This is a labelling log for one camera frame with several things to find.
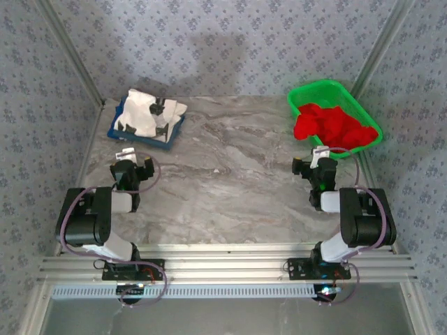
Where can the red t-shirt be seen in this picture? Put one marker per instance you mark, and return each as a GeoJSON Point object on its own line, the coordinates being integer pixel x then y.
{"type": "Point", "coordinates": [331, 125]}

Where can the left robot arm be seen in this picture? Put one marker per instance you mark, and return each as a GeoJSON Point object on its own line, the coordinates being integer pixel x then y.
{"type": "Point", "coordinates": [87, 223]}

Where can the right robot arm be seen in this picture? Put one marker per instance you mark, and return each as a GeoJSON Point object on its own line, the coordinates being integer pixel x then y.
{"type": "Point", "coordinates": [366, 223]}

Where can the blue plastic tray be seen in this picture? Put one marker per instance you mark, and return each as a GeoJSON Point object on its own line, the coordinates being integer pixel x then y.
{"type": "Point", "coordinates": [113, 133]}

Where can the white t-shirt with black print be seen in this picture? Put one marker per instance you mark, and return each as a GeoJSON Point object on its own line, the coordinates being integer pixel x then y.
{"type": "Point", "coordinates": [139, 111]}

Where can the green plastic basket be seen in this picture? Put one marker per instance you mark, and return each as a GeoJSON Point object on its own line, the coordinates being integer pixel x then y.
{"type": "Point", "coordinates": [321, 90]}

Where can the small controller board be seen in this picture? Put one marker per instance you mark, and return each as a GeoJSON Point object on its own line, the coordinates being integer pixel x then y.
{"type": "Point", "coordinates": [131, 288]}
{"type": "Point", "coordinates": [326, 290]}

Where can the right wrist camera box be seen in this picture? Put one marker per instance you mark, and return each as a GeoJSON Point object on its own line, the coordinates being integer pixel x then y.
{"type": "Point", "coordinates": [319, 154]}

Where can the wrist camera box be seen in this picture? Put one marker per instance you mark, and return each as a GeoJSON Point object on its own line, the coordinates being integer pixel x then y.
{"type": "Point", "coordinates": [319, 154]}
{"type": "Point", "coordinates": [126, 153]}

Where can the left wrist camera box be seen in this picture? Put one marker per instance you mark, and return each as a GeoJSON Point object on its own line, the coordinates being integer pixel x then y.
{"type": "Point", "coordinates": [126, 153]}

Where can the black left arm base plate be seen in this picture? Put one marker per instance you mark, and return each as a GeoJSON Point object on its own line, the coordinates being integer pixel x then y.
{"type": "Point", "coordinates": [111, 275]}

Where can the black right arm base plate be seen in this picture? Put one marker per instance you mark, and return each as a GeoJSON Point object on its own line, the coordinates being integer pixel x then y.
{"type": "Point", "coordinates": [297, 274]}

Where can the aluminium rail frame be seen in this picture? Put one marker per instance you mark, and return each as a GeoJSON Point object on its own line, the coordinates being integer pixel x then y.
{"type": "Point", "coordinates": [227, 265]}

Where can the aluminium corner post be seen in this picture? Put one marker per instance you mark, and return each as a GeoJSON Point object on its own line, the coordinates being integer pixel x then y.
{"type": "Point", "coordinates": [74, 52]}
{"type": "Point", "coordinates": [383, 45]}

